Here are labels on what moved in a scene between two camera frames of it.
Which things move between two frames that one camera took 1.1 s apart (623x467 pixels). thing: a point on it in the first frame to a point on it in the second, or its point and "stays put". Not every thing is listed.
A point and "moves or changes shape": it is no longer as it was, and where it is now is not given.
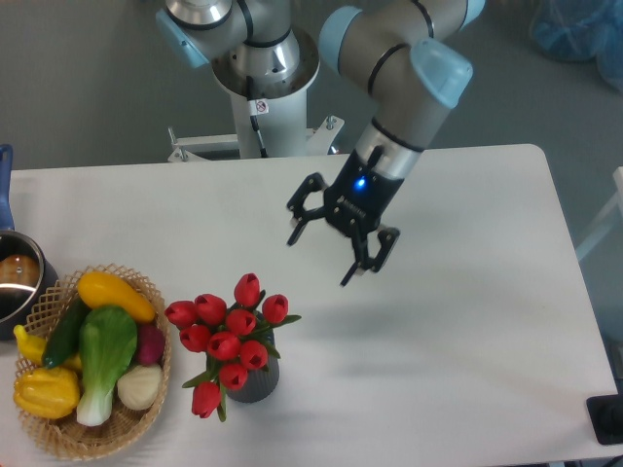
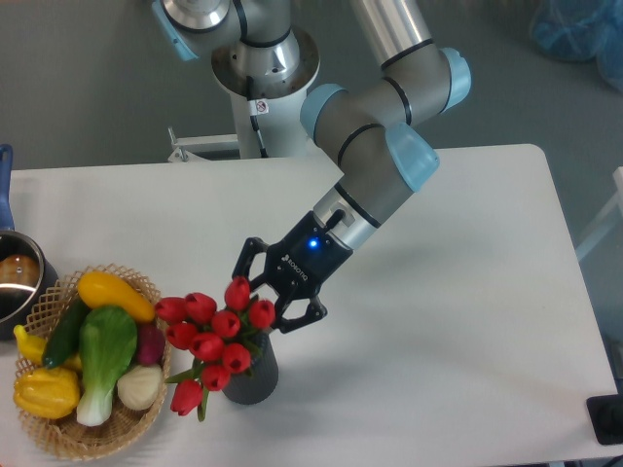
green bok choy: (108, 338) stays put
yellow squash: (97, 289) stays put
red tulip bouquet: (234, 338) moves or changes shape
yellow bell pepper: (47, 393) stays put
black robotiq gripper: (353, 205) to (297, 264)
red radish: (151, 344) stays put
